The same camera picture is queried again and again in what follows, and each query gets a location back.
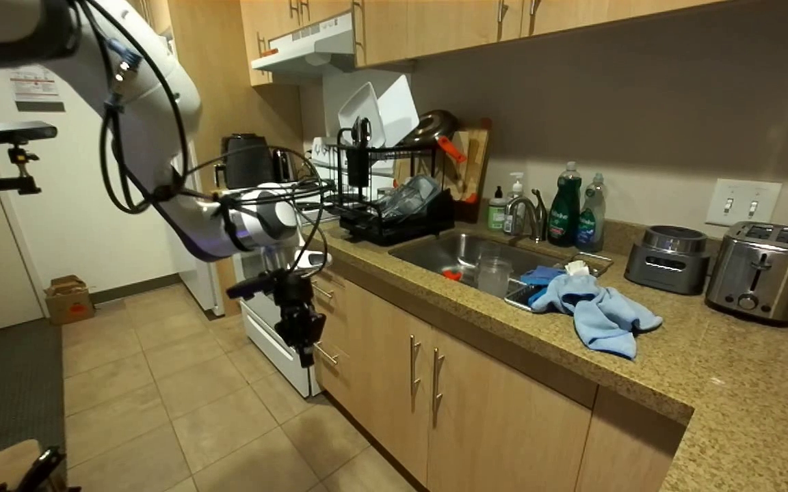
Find white range hood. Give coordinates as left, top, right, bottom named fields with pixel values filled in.
left=250, top=7, right=358, bottom=77

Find white refrigerator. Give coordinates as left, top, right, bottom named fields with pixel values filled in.
left=172, top=249, right=228, bottom=319

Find white plastic cutting board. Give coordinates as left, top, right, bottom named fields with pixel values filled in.
left=338, top=70, right=423, bottom=154

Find grey plastic container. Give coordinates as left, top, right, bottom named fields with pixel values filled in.
left=377, top=174, right=443, bottom=221

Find black frying pan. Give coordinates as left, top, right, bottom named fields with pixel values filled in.
left=417, top=107, right=461, bottom=148

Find light wood wall cabinets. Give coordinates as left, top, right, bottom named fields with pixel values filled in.
left=236, top=0, right=726, bottom=89

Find small black countertop appliance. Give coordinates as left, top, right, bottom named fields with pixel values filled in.
left=624, top=223, right=711, bottom=296

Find light blue cloth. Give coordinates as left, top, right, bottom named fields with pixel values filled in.
left=528, top=271, right=665, bottom=361

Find dark grey floor mat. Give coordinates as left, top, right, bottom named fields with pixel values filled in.
left=0, top=316, right=67, bottom=467

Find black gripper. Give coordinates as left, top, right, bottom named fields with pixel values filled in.
left=268, top=268, right=328, bottom=371

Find clear blue soap bottle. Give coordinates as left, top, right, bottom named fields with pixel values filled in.
left=574, top=173, right=609, bottom=255

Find dark blue sponge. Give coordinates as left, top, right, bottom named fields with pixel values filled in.
left=506, top=263, right=568, bottom=308

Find black kettle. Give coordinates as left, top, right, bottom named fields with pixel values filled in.
left=268, top=145, right=298, bottom=185

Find silver two-slot toaster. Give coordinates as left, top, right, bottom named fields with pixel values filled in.
left=704, top=219, right=788, bottom=325

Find white electric stove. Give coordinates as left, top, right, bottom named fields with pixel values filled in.
left=228, top=174, right=343, bottom=401

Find green dish soap bottle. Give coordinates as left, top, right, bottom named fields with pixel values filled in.
left=546, top=161, right=585, bottom=245

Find stainless steel sink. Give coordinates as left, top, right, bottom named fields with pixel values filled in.
left=388, top=227, right=614, bottom=297

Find clear drinking glass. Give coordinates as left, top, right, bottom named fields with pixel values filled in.
left=474, top=255, right=514, bottom=297

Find light wood base cabinet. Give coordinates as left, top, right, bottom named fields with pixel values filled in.
left=306, top=243, right=689, bottom=492

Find wooden cutting board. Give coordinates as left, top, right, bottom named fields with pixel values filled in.
left=447, top=120, right=495, bottom=207

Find small green soap bottle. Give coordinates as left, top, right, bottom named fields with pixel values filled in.
left=485, top=182, right=510, bottom=232

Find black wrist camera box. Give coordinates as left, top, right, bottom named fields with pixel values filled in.
left=226, top=274, right=280, bottom=304

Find black camera on stand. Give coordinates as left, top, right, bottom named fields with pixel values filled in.
left=0, top=120, right=61, bottom=199

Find orange handled utensil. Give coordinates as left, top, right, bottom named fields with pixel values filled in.
left=435, top=133, right=468, bottom=173

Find black wire dish rack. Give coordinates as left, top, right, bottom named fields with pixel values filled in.
left=334, top=117, right=461, bottom=245

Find white paper door sign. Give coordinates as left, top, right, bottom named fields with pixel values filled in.
left=5, top=65, right=68, bottom=115

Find white light switch plate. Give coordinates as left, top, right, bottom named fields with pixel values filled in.
left=704, top=178, right=784, bottom=230

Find small cardboard box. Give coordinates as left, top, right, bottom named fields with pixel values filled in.
left=44, top=274, right=98, bottom=329

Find metal sink faucet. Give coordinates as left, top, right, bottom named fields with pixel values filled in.
left=502, top=189, right=552, bottom=245

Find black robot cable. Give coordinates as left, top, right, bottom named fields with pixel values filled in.
left=68, top=0, right=334, bottom=281

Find black box appliance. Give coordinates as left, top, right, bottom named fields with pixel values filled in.
left=220, top=130, right=275, bottom=189

